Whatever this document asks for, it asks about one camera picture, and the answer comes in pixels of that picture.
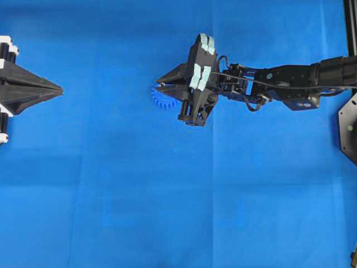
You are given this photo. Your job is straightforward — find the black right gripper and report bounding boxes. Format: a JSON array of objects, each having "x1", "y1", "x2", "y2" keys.
[{"x1": 156, "y1": 33, "x2": 218, "y2": 126}]

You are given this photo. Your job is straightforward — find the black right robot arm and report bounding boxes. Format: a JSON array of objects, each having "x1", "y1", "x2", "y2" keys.
[{"x1": 156, "y1": 33, "x2": 356, "y2": 126}]

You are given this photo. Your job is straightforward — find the blue cloth mat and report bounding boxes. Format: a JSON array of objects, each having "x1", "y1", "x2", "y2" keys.
[{"x1": 1, "y1": 1, "x2": 356, "y2": 267}]

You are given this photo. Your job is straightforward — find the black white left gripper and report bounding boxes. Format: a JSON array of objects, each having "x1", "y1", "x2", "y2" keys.
[{"x1": 1, "y1": 36, "x2": 62, "y2": 145}]

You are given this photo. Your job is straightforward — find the small blue plastic gear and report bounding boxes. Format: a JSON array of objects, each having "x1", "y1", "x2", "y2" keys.
[{"x1": 151, "y1": 83, "x2": 179, "y2": 110}]

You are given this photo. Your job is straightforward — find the black aluminium frame post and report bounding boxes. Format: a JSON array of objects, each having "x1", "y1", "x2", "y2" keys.
[{"x1": 344, "y1": 0, "x2": 356, "y2": 56}]

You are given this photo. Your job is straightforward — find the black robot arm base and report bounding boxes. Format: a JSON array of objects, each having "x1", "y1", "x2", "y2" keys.
[{"x1": 338, "y1": 94, "x2": 356, "y2": 165}]

